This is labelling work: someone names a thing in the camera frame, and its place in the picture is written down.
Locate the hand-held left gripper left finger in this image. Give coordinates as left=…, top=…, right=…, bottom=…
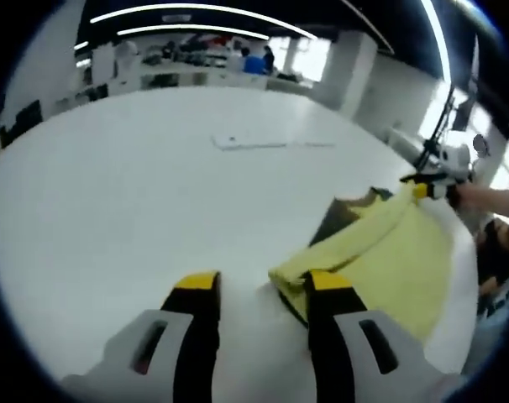
left=90, top=270, right=222, bottom=403

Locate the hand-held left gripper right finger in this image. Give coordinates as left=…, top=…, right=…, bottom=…
left=307, top=270, right=449, bottom=403

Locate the yellow blue grey garment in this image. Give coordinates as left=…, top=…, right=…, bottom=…
left=267, top=186, right=457, bottom=341

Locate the black metal stand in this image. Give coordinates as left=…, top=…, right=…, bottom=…
left=412, top=81, right=457, bottom=173

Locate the white square pillar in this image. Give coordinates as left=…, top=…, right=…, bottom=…
left=333, top=31, right=380, bottom=121

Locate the long ceiling light strip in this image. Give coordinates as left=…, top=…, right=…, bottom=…
left=89, top=3, right=318, bottom=39
left=116, top=24, right=269, bottom=41

